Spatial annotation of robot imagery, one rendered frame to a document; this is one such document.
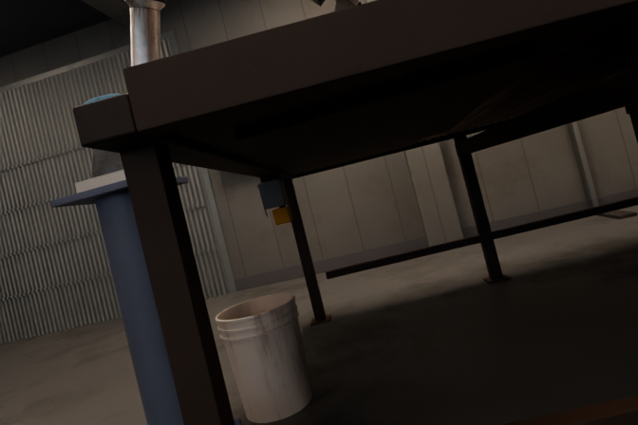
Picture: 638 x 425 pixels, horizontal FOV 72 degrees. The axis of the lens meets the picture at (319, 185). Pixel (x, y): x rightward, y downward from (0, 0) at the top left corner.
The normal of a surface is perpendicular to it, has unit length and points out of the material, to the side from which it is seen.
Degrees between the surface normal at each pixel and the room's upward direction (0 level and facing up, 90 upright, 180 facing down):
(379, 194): 90
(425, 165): 90
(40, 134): 90
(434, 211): 90
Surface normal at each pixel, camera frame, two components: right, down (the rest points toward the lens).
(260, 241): -0.16, 0.01
